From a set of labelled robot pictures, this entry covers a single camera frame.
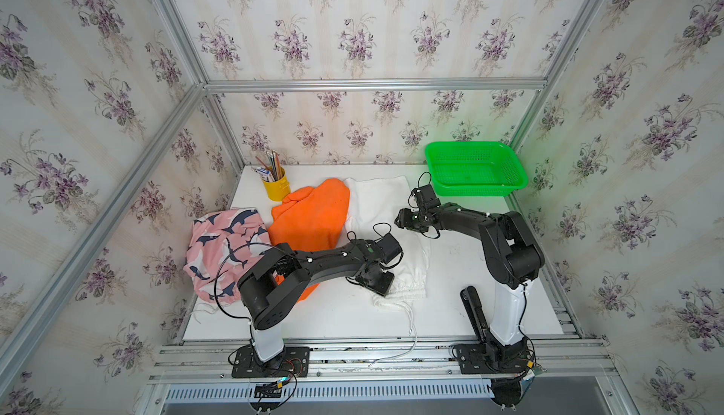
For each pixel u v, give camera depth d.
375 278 0.73
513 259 0.53
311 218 1.00
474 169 1.19
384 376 0.72
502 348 0.63
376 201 1.08
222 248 0.91
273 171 1.03
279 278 0.51
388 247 0.70
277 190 1.06
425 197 0.82
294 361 0.73
